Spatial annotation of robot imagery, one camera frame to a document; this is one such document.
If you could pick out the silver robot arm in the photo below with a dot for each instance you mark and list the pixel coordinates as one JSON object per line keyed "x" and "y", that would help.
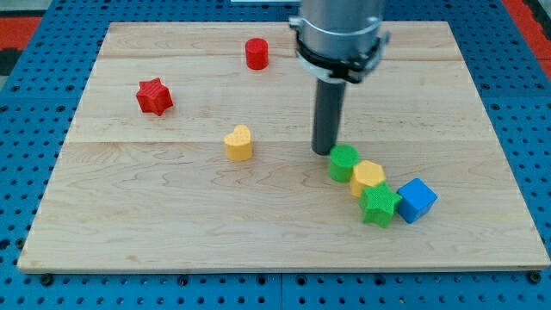
{"x": 338, "y": 41}

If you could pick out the blue cube block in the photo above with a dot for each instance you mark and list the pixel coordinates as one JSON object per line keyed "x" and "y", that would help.
{"x": 417, "y": 200}

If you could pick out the yellow heart block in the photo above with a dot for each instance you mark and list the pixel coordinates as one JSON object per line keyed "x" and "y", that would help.
{"x": 238, "y": 143}

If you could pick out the green cylinder block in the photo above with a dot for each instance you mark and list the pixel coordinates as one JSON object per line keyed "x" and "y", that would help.
{"x": 343, "y": 158}

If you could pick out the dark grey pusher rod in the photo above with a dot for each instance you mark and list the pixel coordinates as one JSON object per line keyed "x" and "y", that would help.
{"x": 329, "y": 99}

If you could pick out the wooden board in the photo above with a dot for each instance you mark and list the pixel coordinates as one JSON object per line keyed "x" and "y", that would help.
{"x": 138, "y": 193}

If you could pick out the yellow hexagon block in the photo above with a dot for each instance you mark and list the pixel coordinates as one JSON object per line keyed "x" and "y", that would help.
{"x": 366, "y": 174}

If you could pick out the red cylinder block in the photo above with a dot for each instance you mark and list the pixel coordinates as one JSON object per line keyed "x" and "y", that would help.
{"x": 257, "y": 53}

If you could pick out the green star block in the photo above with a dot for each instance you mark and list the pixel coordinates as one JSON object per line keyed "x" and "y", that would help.
{"x": 379, "y": 204}

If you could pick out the red star block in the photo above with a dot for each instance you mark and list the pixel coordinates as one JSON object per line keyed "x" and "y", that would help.
{"x": 154, "y": 97}

